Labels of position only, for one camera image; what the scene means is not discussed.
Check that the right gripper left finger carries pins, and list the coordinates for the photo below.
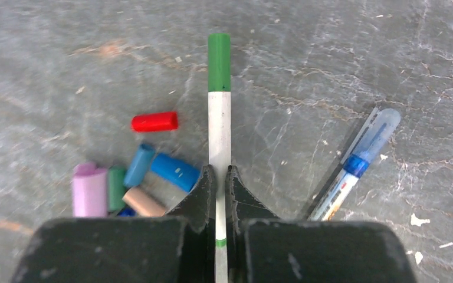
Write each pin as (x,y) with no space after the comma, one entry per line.
(176,247)

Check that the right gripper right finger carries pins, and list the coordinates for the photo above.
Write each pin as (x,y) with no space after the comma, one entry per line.
(265,248)

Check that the dark blue pen cap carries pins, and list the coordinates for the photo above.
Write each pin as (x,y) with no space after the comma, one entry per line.
(126,212)

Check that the peach pen cap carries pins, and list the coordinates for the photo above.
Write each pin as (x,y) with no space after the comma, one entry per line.
(143,204)

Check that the medium blue pen cap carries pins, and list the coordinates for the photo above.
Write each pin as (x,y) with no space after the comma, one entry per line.
(178,172)

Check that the light blue cap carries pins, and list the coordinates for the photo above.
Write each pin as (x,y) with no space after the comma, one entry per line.
(139,165)

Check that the green pen cap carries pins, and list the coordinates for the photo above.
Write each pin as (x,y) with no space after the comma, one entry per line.
(116,188)

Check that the pink highlighter cap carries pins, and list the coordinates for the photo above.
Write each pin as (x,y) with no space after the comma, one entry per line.
(89,191)

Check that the red pen cap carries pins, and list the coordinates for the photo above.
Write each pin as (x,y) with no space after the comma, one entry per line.
(164,121)

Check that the green capped marker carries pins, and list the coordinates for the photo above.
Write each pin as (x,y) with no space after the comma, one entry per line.
(219,138)

